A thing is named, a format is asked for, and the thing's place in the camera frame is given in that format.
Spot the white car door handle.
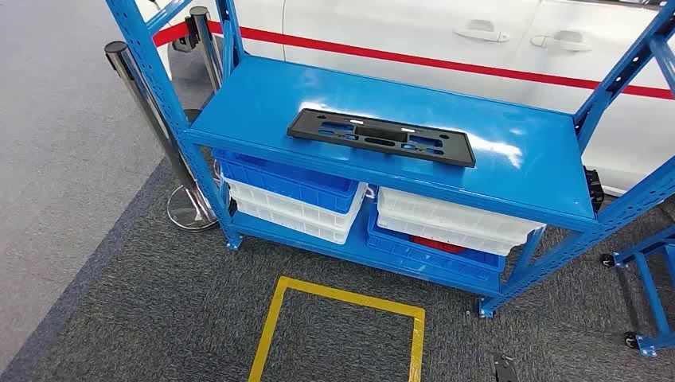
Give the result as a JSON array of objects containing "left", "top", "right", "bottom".
[
  {"left": 453, "top": 20, "right": 512, "bottom": 43},
  {"left": 529, "top": 29, "right": 595, "bottom": 53}
]

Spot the blue metal shelf rack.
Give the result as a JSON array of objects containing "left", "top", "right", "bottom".
[{"left": 105, "top": 0, "right": 675, "bottom": 320}]

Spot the blue plastic crate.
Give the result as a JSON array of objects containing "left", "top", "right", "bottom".
[
  {"left": 213, "top": 149, "right": 361, "bottom": 215},
  {"left": 366, "top": 202, "right": 507, "bottom": 286}
]

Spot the red barrier belt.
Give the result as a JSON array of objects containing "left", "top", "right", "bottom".
[
  {"left": 205, "top": 20, "right": 675, "bottom": 101},
  {"left": 151, "top": 21, "right": 192, "bottom": 49}
]

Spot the blue metal rack with casters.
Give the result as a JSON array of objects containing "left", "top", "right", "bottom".
[{"left": 599, "top": 224, "right": 675, "bottom": 358}]

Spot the chrome stanchion post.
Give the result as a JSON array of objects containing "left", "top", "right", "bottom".
[
  {"left": 103, "top": 41, "right": 220, "bottom": 233},
  {"left": 171, "top": 6, "right": 225, "bottom": 93}
]

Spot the black plastic license plate frame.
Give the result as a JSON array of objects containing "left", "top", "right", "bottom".
[{"left": 286, "top": 108, "right": 478, "bottom": 169}]

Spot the yellow floor tape square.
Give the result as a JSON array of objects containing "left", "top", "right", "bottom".
[{"left": 248, "top": 275, "right": 426, "bottom": 382}]

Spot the white car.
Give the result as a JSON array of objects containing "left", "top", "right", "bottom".
[{"left": 134, "top": 0, "right": 675, "bottom": 197}]

